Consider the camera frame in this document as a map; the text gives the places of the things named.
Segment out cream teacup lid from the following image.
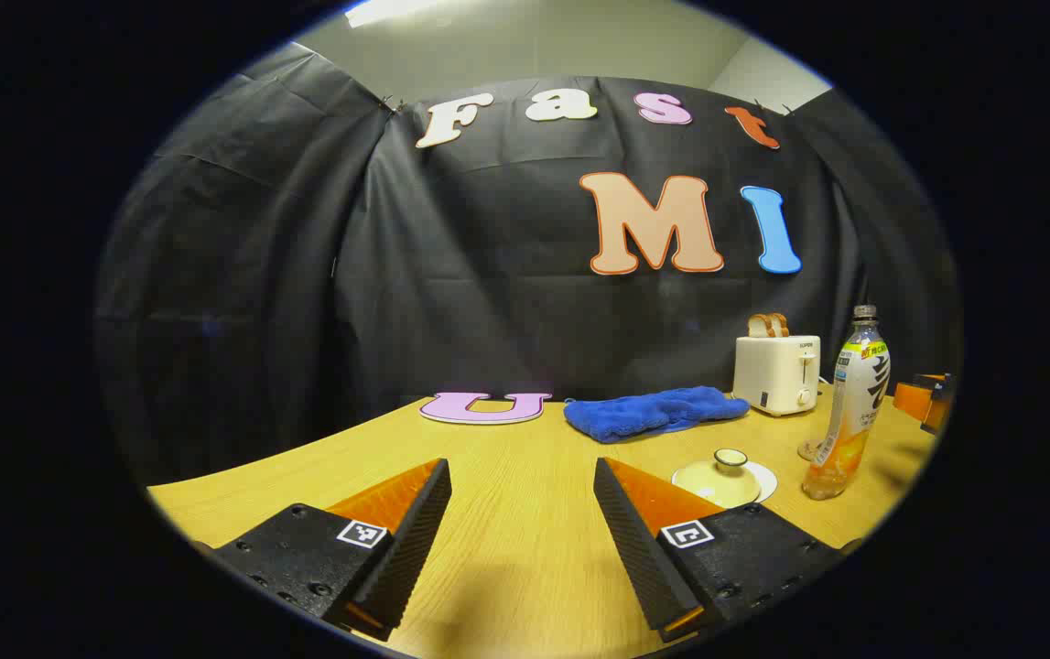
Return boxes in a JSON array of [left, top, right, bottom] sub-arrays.
[[682, 448, 756, 501]]

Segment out plastic water bottle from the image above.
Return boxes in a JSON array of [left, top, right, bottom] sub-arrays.
[[802, 305, 892, 501]]

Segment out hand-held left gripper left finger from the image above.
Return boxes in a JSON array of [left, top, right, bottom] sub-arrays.
[[211, 458, 452, 642]]

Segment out cream teacup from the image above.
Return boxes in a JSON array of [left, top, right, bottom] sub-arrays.
[[671, 458, 763, 511]]

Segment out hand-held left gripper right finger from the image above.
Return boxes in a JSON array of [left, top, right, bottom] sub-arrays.
[[593, 458, 846, 643]]

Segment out cream saucer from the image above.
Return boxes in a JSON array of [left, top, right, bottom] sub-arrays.
[[742, 460, 779, 503]]

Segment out black backdrop cloth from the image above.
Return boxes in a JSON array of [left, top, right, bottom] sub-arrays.
[[94, 41, 960, 486]]

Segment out blue towel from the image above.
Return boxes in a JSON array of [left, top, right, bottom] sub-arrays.
[[564, 386, 751, 445]]

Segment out white toaster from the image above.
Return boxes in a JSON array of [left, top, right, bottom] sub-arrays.
[[732, 334, 822, 417]]

